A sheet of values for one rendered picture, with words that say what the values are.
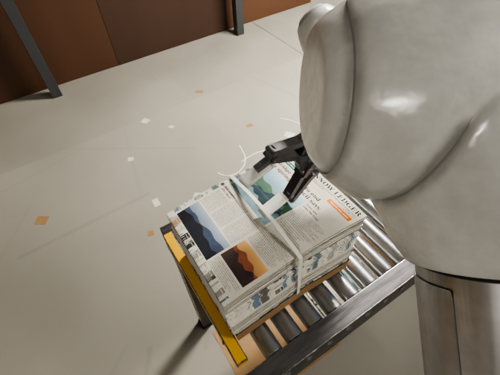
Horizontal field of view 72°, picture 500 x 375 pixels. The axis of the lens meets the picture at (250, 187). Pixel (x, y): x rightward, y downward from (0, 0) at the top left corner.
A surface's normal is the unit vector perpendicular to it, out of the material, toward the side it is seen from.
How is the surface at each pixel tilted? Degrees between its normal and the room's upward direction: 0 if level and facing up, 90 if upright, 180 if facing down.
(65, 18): 90
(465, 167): 71
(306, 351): 0
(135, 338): 0
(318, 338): 0
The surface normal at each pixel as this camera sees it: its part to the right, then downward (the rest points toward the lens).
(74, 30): 0.55, 0.62
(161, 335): -0.04, -0.65
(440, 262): -0.69, 0.60
